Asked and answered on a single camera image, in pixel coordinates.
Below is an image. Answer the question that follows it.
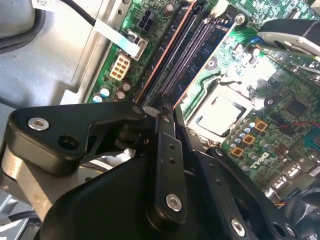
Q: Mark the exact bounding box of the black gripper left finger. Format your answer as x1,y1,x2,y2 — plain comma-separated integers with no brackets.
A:
6,94,189,227

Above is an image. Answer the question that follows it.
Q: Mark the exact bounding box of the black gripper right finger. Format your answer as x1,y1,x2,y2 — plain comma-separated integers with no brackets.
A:
166,98,300,240

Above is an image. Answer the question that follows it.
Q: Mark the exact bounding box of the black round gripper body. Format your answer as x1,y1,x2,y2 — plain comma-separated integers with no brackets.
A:
39,159,226,240

